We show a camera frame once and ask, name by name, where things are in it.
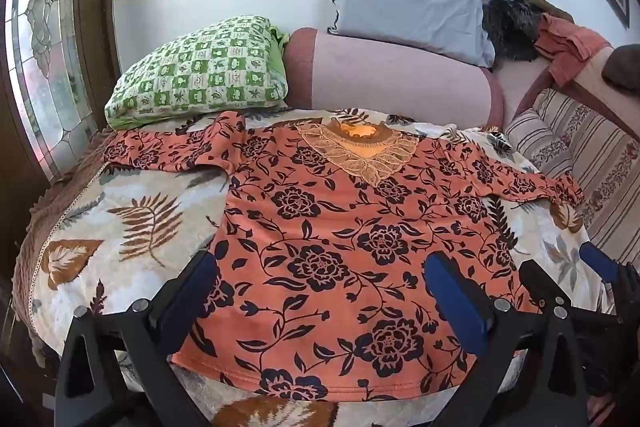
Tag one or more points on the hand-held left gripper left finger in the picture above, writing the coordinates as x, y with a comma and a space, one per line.
200, 279

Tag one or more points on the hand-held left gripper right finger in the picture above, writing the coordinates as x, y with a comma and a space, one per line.
450, 297

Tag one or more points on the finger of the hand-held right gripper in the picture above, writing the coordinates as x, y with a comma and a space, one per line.
540, 282
598, 261

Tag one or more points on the orange floral blouse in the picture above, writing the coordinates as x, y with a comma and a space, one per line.
325, 232

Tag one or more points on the leaf print blanket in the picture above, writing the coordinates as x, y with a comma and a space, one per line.
125, 217

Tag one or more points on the striped floral sofa cushion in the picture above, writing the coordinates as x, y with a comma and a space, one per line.
600, 147

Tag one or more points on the brown cushion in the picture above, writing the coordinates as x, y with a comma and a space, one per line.
625, 67

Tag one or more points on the pink sofa backrest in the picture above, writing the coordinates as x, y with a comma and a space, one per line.
520, 77

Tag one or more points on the green checkered pillow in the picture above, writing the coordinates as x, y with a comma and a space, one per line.
200, 72

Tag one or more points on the salmon cloth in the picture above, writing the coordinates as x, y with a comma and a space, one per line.
570, 42

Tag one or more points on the pink bolster cushion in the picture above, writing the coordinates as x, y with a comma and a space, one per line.
390, 82

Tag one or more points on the black furry garment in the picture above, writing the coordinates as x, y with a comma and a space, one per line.
510, 27

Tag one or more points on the stained glass window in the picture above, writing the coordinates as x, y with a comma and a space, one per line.
45, 57

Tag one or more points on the grey pillow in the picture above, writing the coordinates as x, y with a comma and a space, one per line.
405, 2

